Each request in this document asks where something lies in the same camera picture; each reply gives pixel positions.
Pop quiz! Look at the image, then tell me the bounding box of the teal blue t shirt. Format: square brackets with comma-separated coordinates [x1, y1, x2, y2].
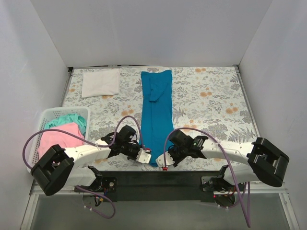
[141, 70, 174, 167]

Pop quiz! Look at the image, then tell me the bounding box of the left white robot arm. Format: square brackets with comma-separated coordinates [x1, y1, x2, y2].
[30, 126, 151, 196]

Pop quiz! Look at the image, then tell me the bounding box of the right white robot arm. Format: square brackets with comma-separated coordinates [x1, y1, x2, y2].
[162, 129, 289, 189]

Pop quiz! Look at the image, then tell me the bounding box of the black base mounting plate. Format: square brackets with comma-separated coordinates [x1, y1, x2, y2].
[73, 170, 245, 203]

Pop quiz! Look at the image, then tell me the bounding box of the floral patterned table cloth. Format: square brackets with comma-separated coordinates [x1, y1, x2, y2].
[63, 67, 259, 142]

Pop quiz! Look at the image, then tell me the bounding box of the mint green t shirt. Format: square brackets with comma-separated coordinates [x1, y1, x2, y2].
[44, 114, 87, 135]

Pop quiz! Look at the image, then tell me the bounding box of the folded white t shirt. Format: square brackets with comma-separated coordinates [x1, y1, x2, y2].
[82, 69, 119, 98]

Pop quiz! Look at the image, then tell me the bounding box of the pink t shirt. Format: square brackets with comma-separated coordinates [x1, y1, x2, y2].
[37, 123, 84, 158]

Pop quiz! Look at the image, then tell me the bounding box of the white plastic laundry basket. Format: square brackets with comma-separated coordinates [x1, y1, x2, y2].
[27, 106, 91, 167]

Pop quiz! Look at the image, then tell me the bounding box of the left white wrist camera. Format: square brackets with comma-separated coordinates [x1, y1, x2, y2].
[136, 148, 152, 164]

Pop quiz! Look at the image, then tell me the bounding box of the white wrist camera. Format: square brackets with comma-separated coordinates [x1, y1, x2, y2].
[136, 148, 152, 164]
[155, 151, 175, 171]

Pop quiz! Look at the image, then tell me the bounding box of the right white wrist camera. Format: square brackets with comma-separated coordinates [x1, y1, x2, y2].
[155, 151, 175, 171]

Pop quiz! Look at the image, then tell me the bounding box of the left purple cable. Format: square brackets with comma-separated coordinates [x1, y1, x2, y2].
[23, 115, 153, 219]

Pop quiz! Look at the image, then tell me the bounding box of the purple cable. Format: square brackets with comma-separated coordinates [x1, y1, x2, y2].
[163, 128, 252, 228]
[23, 115, 153, 219]

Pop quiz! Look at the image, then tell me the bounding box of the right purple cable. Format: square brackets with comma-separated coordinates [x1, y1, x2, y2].
[163, 128, 252, 228]

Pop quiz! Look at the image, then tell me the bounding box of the aluminium frame rail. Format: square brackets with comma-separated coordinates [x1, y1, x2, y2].
[30, 182, 288, 195]

